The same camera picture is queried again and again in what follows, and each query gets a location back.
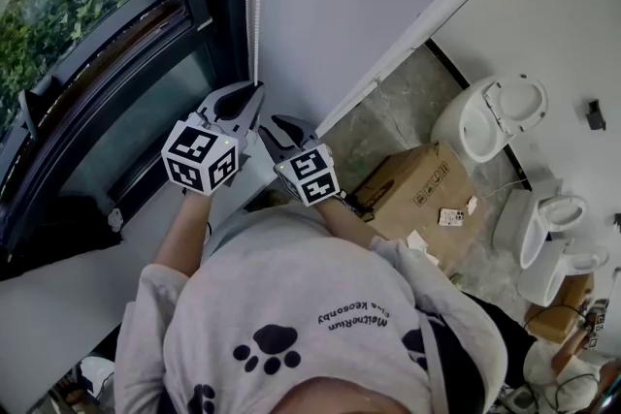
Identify white toilet with tank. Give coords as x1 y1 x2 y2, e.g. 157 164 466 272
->
516 239 610 307
492 187 589 271

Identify grey paw-print sweatshirt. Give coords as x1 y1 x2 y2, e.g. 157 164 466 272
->
114 203 508 414

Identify dark framed window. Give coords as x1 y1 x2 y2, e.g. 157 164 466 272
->
0 0 253 280

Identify white patterned phone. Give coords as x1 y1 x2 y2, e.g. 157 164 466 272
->
438 207 466 228

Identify black bag with grey strap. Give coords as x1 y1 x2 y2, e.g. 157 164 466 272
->
416 312 489 414

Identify white ceramic fixture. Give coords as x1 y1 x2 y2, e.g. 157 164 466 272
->
77 356 116 403

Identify person's right forearm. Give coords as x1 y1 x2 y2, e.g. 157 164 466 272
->
317 196 389 248

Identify round white tankless toilet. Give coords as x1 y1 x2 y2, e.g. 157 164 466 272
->
430 73 549 164

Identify large cardboard box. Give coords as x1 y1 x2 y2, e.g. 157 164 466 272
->
351 141 489 277

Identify white windowsill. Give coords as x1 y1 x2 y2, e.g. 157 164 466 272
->
0 144 280 414

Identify white paper sheet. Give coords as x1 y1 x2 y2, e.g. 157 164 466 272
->
406 230 441 266

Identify black window handle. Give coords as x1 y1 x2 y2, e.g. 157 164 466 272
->
17 89 43 145

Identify small cardboard box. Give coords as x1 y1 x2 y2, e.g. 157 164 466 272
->
525 273 597 345

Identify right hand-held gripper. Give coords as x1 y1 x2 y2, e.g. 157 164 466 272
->
257 113 342 208

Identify black wall-mounted holder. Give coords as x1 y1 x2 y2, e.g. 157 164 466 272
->
586 99 607 131

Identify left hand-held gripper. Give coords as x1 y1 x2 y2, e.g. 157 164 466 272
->
160 80 267 198

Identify person's left forearm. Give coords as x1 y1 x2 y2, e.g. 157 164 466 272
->
153 193 214 277

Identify green hedge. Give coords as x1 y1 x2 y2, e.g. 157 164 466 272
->
0 0 151 127

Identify person's head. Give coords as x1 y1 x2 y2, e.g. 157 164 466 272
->
278 375 433 414

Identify white floor cable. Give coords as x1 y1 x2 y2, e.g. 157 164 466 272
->
484 178 530 198

